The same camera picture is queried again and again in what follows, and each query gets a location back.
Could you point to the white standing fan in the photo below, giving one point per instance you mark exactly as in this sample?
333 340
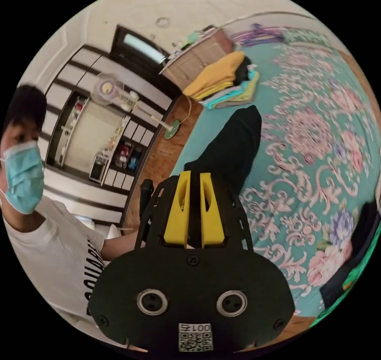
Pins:
107 89

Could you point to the wooden cupboard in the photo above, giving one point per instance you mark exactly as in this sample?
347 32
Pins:
193 60

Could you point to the person's left forearm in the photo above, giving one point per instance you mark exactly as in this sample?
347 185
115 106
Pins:
122 245

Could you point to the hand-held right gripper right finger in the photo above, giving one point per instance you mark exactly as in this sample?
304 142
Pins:
212 220

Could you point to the bundle of purple hangers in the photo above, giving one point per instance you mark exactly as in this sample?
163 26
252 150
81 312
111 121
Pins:
257 35

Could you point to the black and white striped wardrobe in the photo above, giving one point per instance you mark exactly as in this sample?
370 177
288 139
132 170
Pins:
89 65

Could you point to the black pants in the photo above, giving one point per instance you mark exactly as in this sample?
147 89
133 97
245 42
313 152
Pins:
235 145

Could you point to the pile of clothes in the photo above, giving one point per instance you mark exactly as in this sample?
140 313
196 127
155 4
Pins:
220 74

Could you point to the window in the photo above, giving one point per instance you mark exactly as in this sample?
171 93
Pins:
140 46

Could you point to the person's body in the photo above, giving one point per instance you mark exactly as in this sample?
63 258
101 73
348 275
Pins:
44 247

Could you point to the bed with teal floral sheet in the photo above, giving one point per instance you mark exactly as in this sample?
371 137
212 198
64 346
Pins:
297 187

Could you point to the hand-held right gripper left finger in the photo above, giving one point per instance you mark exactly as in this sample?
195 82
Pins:
178 217

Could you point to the black garment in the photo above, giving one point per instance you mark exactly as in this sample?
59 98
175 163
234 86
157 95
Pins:
357 247

